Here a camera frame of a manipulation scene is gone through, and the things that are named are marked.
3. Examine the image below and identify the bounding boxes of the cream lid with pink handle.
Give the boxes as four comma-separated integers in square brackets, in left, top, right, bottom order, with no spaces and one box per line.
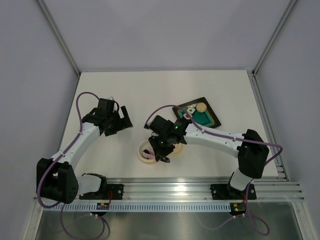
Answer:
[169,143,184,157]

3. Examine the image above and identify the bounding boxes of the pink metal tongs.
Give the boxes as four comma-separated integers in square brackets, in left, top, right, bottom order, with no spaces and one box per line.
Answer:
[141,149,155,160]

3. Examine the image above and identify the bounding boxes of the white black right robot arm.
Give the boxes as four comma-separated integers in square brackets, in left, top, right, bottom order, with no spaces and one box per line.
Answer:
[144,115,270,200]

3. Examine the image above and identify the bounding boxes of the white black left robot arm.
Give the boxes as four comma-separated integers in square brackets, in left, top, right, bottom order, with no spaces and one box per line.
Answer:
[36,98,133,208]

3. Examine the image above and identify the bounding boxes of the cream pink round bowl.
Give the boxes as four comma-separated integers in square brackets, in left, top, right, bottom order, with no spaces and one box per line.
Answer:
[137,140,157,164]

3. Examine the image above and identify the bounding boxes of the red centre sushi piece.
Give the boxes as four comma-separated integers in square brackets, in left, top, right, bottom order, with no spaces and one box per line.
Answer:
[183,113,190,120]

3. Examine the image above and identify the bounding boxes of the green centre sushi piece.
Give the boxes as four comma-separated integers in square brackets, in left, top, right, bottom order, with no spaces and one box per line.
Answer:
[186,107,196,115]

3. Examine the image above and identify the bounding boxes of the black square plate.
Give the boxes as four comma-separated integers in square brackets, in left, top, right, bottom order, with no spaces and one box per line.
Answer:
[179,96,222,129]

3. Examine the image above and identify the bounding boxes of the beige round bun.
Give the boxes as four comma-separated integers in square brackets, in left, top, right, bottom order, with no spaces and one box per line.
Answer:
[196,102,207,113]

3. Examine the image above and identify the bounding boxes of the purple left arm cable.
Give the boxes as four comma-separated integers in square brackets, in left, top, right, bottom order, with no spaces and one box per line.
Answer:
[36,91,111,238]

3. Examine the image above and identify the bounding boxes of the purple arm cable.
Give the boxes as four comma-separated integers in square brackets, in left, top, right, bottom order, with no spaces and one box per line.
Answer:
[36,91,111,238]
[143,104,285,237]

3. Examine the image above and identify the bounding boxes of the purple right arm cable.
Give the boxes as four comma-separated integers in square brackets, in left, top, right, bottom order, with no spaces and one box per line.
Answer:
[143,104,285,237]

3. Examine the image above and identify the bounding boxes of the aluminium mounting rail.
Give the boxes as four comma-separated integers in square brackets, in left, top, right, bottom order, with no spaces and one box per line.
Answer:
[67,176,305,203]

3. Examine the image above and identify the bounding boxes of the white slotted cable duct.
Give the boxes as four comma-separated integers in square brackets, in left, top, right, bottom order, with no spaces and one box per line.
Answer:
[52,201,231,213]

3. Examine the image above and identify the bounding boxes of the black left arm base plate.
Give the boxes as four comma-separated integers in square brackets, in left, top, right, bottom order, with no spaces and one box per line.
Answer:
[79,183,124,200]

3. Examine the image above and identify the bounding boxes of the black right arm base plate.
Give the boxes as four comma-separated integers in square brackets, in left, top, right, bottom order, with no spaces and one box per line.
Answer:
[210,183,257,200]

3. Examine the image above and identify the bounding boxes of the left aluminium frame post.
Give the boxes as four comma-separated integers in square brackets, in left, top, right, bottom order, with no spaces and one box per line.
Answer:
[35,0,81,78]

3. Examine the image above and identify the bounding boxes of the aluminium frame post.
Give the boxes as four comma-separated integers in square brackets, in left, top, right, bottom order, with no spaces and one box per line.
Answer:
[251,0,300,77]
[35,0,81,78]

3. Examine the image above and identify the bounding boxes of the right aluminium frame post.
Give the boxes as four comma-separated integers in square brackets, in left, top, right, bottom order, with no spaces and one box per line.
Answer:
[251,0,300,77]

